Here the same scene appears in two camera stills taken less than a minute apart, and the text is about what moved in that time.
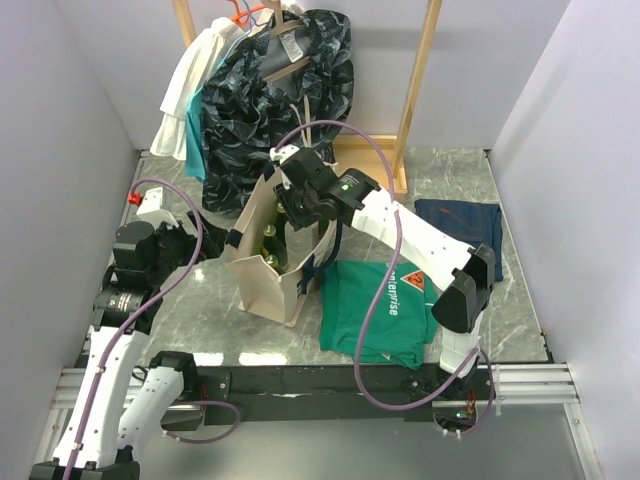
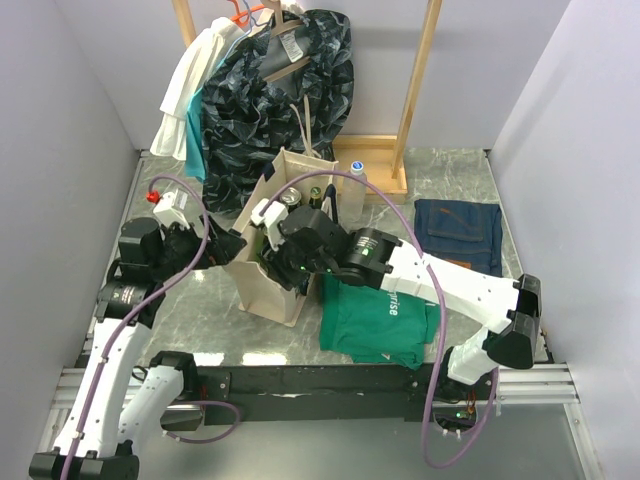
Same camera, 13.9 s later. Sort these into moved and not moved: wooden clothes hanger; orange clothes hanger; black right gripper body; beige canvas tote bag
Moved: black right gripper body
Not moved: wooden clothes hanger; beige canvas tote bag; orange clothes hanger
